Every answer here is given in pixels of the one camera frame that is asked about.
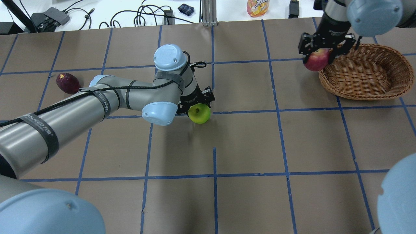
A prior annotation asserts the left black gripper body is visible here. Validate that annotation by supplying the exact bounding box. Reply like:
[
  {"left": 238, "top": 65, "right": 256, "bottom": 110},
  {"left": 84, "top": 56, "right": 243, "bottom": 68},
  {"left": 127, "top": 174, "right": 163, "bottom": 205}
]
[{"left": 176, "top": 86, "right": 215, "bottom": 115}]

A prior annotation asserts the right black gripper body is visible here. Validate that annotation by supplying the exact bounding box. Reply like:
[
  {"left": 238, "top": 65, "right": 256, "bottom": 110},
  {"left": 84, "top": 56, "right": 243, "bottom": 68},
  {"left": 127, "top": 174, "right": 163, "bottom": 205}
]
[{"left": 299, "top": 23, "right": 356, "bottom": 56}]

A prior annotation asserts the red yellow apple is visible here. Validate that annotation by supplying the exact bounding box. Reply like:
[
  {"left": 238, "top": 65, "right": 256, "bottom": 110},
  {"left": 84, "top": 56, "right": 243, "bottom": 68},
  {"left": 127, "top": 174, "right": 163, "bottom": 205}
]
[{"left": 304, "top": 48, "right": 330, "bottom": 72}]

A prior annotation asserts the green apple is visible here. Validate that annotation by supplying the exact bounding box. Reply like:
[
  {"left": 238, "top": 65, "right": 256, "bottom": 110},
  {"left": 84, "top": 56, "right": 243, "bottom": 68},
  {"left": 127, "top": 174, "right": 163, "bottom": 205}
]
[{"left": 188, "top": 103, "right": 211, "bottom": 124}]

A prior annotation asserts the dark red apple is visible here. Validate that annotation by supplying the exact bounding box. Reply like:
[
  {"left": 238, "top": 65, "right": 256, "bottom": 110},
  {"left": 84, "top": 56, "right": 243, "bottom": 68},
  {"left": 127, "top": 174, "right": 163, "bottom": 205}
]
[{"left": 56, "top": 73, "right": 81, "bottom": 94}]

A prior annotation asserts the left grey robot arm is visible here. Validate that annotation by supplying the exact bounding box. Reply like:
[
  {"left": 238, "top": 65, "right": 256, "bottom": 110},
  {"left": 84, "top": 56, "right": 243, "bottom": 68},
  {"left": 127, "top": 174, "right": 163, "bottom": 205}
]
[{"left": 0, "top": 44, "right": 215, "bottom": 179}]

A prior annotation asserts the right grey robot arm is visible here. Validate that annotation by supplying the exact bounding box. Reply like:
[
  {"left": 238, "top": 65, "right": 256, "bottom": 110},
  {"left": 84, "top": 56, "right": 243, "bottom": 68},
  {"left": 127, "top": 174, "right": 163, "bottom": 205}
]
[{"left": 298, "top": 0, "right": 416, "bottom": 65}]

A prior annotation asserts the wicker basket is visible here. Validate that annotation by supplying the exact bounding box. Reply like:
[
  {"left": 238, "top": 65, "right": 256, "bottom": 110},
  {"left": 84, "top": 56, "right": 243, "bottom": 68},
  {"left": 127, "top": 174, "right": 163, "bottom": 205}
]
[{"left": 318, "top": 44, "right": 415, "bottom": 101}]

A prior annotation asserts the black power adapter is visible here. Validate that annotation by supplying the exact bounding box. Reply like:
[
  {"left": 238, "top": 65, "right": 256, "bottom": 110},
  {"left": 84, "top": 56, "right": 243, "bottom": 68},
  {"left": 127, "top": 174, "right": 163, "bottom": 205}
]
[{"left": 288, "top": 0, "right": 300, "bottom": 18}]

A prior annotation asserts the orange juice bottle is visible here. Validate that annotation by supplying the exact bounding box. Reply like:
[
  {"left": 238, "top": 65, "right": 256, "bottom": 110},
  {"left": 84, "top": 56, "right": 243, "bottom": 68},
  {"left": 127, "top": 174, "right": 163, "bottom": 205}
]
[{"left": 246, "top": 0, "right": 269, "bottom": 18}]

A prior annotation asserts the dark checkered pouch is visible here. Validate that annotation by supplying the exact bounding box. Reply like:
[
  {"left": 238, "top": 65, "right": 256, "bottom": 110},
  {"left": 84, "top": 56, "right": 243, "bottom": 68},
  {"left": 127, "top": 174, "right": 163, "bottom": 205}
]
[{"left": 178, "top": 4, "right": 195, "bottom": 17}]

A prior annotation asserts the grey box device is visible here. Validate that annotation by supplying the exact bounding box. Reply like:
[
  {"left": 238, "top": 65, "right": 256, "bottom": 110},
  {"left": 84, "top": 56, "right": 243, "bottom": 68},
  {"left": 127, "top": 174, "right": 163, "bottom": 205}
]
[{"left": 43, "top": 7, "right": 70, "bottom": 26}]

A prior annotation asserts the black cable bundle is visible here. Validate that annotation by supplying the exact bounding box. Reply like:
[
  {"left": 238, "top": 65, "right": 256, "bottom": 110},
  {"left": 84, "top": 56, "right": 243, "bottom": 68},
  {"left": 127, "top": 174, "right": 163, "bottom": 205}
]
[{"left": 99, "top": 0, "right": 195, "bottom": 29}]

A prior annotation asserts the aluminium frame post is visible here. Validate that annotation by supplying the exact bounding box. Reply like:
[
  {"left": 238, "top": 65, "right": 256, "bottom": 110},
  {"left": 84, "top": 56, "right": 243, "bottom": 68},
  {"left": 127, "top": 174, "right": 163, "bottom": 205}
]
[{"left": 201, "top": 0, "right": 217, "bottom": 27}]

